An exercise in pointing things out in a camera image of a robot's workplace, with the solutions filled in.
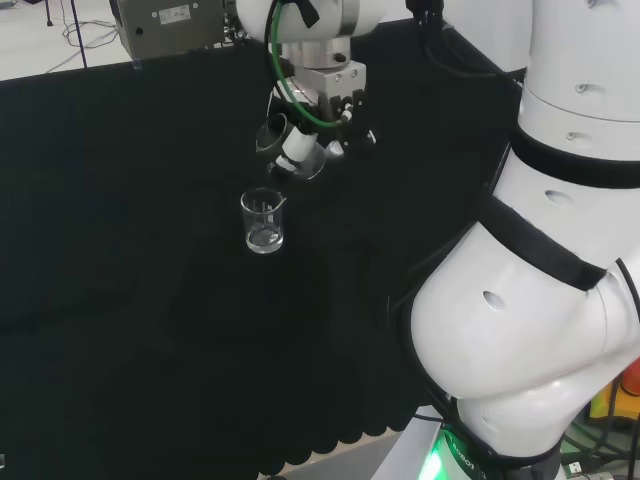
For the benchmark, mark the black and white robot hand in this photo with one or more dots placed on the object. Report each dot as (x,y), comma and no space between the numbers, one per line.
(357,135)

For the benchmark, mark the large clear glass beaker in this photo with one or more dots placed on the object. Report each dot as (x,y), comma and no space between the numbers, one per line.
(270,132)

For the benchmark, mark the small clear glass beaker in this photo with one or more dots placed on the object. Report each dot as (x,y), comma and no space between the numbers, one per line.
(262,225)

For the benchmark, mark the grey metal equipment box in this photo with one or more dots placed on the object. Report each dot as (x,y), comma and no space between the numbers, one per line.
(170,25)

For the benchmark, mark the black bench cloth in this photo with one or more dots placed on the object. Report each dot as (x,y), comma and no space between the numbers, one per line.
(125,250)

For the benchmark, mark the dark tripod leg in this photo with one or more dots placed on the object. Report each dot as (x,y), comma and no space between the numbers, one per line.
(79,35)

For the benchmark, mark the pale board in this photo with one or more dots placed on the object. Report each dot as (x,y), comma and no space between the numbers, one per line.
(360,450)

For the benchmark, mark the yellow stop button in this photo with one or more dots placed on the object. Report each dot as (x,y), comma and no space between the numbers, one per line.
(612,400)

